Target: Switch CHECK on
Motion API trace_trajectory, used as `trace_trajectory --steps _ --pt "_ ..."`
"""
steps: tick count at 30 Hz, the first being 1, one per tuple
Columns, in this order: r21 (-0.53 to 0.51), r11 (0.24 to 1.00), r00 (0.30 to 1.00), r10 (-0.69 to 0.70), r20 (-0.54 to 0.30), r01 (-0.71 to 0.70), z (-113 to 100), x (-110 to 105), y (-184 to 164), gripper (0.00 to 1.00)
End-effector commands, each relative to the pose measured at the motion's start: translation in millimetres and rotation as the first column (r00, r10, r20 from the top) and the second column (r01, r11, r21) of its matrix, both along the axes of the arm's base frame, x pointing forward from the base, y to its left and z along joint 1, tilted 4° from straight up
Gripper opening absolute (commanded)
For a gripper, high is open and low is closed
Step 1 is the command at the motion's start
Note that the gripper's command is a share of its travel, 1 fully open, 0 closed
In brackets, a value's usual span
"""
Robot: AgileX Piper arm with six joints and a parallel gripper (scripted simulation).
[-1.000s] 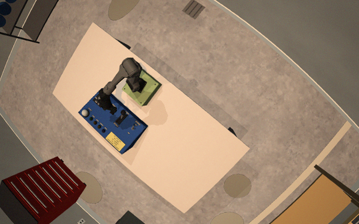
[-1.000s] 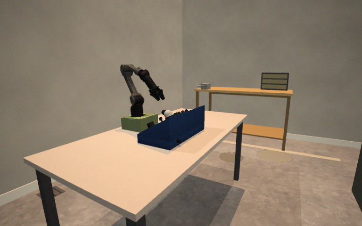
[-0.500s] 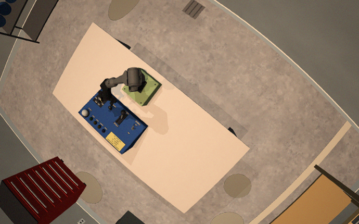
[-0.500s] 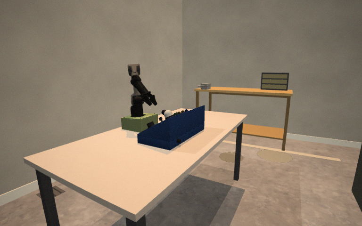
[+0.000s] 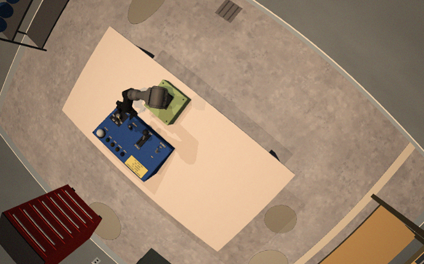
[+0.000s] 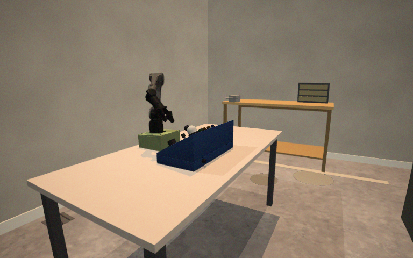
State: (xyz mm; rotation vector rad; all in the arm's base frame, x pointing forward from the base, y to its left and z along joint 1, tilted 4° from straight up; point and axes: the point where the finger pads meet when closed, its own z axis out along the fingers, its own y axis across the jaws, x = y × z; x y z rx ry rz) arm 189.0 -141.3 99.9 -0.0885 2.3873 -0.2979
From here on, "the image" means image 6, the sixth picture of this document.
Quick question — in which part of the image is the blue control console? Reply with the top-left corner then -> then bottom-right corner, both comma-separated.
156,120 -> 234,171

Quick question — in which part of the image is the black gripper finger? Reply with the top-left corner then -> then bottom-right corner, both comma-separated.
155,109 -> 167,122
166,111 -> 174,123

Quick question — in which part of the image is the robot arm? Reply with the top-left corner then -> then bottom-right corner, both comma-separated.
145,73 -> 165,133

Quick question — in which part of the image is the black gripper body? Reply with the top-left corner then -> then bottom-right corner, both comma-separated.
154,102 -> 169,114

